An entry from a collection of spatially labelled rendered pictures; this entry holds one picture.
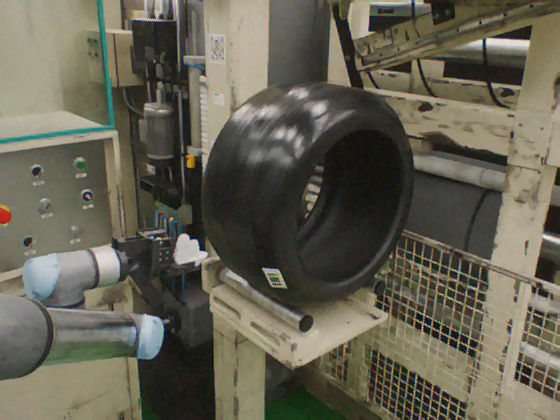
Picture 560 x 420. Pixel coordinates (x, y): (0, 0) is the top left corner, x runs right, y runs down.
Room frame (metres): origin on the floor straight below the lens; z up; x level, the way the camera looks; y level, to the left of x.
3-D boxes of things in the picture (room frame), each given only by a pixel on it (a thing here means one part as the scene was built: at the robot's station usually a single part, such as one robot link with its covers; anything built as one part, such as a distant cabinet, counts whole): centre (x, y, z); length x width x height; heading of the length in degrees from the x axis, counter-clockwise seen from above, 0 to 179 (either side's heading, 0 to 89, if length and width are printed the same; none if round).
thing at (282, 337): (1.26, 0.05, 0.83); 0.36 x 0.09 x 0.06; 42
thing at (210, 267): (1.48, 0.06, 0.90); 0.40 x 0.03 x 0.10; 132
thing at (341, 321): (1.35, -0.06, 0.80); 0.37 x 0.36 x 0.02; 132
